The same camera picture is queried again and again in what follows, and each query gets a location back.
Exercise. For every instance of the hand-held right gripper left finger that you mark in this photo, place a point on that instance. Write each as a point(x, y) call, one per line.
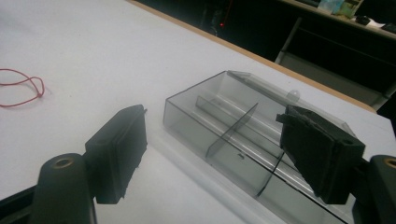
point(116, 155)

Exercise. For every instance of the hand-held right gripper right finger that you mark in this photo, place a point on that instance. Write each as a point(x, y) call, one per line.
point(320, 155)

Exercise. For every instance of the transparent grey plastic divider box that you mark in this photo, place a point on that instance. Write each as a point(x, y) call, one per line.
point(218, 130)

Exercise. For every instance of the grey metal shelf rack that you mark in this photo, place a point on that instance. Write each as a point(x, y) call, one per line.
point(327, 77)

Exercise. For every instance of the small black object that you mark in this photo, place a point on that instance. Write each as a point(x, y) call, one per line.
point(389, 28)
point(362, 20)

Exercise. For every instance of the green printed box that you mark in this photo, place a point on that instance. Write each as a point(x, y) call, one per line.
point(341, 6)

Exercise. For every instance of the dark stand with red light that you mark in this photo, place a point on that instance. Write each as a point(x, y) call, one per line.
point(218, 18)

